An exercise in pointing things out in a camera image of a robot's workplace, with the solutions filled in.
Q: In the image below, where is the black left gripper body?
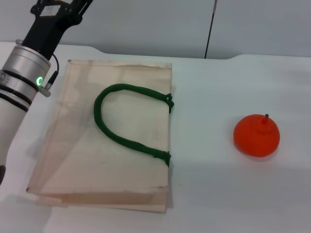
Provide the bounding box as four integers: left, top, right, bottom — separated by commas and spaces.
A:
22, 0, 83, 61

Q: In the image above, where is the white handbag with green handles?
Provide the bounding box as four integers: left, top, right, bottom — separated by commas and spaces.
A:
26, 59, 175, 214

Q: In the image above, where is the orange with dark stem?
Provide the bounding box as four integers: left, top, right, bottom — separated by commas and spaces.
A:
233, 113, 280, 158

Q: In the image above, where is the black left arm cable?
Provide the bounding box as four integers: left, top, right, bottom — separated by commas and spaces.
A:
44, 54, 60, 89

